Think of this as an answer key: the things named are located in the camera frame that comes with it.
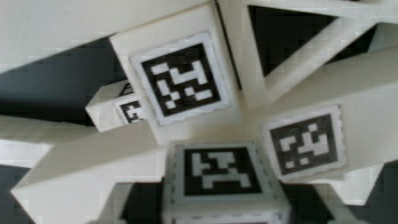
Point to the white chair back frame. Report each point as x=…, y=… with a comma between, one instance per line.
x=317, y=112

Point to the white tagged cube block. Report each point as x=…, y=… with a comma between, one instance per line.
x=221, y=188

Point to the white chair seat part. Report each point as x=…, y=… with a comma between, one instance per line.
x=173, y=57

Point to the white chair leg block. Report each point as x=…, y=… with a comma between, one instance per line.
x=115, y=107

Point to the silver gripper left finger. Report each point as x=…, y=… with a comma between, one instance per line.
x=134, y=204

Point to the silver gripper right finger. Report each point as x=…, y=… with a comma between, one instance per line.
x=317, y=205

